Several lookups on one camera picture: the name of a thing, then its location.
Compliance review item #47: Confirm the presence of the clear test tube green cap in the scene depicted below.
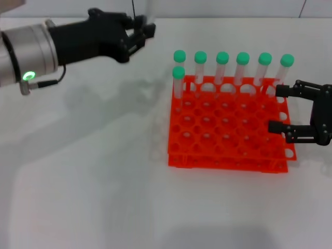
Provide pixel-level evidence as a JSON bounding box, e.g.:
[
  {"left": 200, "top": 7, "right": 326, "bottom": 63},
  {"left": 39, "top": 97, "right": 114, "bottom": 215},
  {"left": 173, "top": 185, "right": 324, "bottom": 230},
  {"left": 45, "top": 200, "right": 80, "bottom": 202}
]
[
  {"left": 214, "top": 51, "right": 230, "bottom": 87},
  {"left": 173, "top": 49, "right": 187, "bottom": 70},
  {"left": 144, "top": 0, "right": 157, "bottom": 25},
  {"left": 272, "top": 53, "right": 295, "bottom": 88},
  {"left": 172, "top": 66, "right": 186, "bottom": 113},
  {"left": 234, "top": 51, "right": 251, "bottom": 87},
  {"left": 253, "top": 52, "right": 273, "bottom": 88},
  {"left": 193, "top": 50, "right": 208, "bottom": 86}
]

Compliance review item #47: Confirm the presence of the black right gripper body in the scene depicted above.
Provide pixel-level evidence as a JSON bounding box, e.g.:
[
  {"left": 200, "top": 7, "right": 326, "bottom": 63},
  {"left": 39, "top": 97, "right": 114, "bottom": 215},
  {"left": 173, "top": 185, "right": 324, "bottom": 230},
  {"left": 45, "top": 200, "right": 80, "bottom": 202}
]
[{"left": 310, "top": 84, "right": 332, "bottom": 146}]

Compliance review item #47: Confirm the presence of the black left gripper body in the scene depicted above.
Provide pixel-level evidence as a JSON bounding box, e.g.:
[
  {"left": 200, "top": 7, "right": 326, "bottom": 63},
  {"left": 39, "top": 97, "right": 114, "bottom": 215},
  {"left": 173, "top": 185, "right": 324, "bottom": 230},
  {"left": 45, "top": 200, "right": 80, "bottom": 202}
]
[{"left": 47, "top": 8, "right": 131, "bottom": 66}]

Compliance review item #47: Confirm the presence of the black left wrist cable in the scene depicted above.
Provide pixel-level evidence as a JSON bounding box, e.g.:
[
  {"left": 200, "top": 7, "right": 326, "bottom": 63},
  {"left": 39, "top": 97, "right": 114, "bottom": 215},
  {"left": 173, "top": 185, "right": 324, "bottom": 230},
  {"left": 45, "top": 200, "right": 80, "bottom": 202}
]
[{"left": 30, "top": 64, "right": 67, "bottom": 88}]

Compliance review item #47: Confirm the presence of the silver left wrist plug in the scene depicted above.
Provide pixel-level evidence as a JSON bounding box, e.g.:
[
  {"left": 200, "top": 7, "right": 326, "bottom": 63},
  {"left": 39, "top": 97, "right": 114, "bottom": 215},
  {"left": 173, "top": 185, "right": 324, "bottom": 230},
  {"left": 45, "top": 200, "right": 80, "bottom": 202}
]
[{"left": 20, "top": 79, "right": 33, "bottom": 96}]

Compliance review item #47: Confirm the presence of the orange plastic test tube rack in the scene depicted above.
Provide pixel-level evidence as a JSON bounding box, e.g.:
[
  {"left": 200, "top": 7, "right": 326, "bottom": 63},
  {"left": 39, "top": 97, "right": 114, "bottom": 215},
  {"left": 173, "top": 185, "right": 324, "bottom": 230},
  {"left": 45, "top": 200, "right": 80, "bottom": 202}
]
[{"left": 167, "top": 75, "right": 298, "bottom": 174}]

